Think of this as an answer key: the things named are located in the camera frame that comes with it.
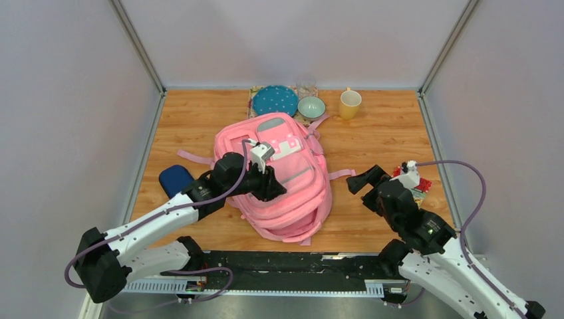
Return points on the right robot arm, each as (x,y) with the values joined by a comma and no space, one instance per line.
(430,253)

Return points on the navy blue pencil case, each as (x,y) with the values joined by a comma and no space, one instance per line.
(174,179)

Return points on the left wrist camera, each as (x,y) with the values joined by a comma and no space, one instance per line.
(259,153)

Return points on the red lettered comic book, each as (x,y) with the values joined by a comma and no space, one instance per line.
(419,193)

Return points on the clear drinking glass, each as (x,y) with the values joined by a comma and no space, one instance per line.
(306,86)

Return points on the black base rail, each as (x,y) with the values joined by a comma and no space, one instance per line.
(278,271)

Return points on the blue polka dot plate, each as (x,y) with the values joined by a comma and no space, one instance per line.
(275,98)

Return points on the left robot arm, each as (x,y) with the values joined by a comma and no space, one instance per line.
(105,262)

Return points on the light green bowl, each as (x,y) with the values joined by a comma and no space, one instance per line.
(311,108)

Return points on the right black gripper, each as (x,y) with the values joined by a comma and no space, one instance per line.
(370,177)

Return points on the pink student backpack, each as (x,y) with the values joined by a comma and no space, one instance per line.
(299,165)

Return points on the yellow mug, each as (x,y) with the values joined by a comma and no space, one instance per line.
(350,101)

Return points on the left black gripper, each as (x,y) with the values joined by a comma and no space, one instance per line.
(273,188)

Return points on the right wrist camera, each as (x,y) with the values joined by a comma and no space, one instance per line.
(409,175)

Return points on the floral placemat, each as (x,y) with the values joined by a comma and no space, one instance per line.
(251,113)

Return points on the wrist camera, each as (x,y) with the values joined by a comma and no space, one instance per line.
(259,153)
(409,175)

